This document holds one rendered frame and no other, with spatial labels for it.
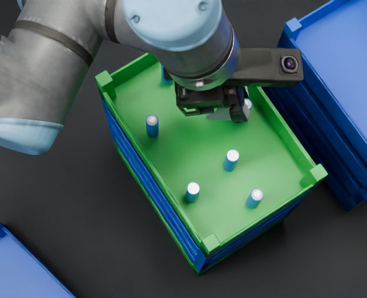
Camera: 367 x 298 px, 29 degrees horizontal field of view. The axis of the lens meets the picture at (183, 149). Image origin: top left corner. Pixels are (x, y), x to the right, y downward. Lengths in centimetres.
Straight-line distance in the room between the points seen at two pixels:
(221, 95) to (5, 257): 65
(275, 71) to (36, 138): 33
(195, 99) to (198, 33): 22
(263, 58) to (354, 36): 39
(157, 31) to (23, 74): 14
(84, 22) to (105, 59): 73
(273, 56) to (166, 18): 24
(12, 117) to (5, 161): 72
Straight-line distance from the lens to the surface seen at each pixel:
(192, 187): 98
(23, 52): 73
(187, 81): 80
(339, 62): 123
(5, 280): 139
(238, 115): 92
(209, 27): 70
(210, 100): 89
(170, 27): 68
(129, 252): 136
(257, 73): 88
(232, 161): 100
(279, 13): 152
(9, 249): 139
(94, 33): 75
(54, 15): 73
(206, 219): 104
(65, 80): 73
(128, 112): 108
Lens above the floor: 135
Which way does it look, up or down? 75 degrees down
